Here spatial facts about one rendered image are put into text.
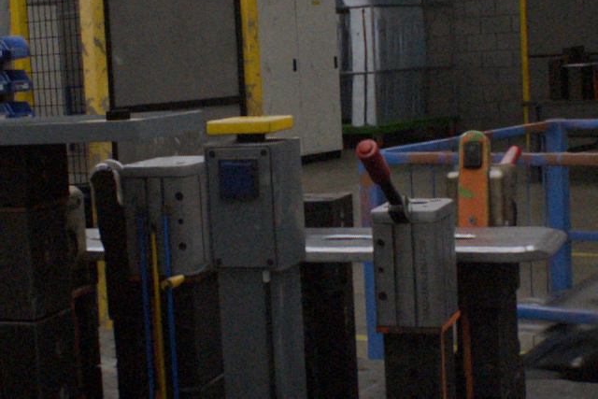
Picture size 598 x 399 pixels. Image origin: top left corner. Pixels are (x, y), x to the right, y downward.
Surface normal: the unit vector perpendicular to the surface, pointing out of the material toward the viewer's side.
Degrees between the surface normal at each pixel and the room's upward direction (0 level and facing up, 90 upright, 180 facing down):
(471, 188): 78
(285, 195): 90
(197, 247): 90
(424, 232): 90
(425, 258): 90
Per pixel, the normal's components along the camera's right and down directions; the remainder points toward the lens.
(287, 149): 0.94, -0.02
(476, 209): -0.34, -0.10
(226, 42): 0.83, 0.01
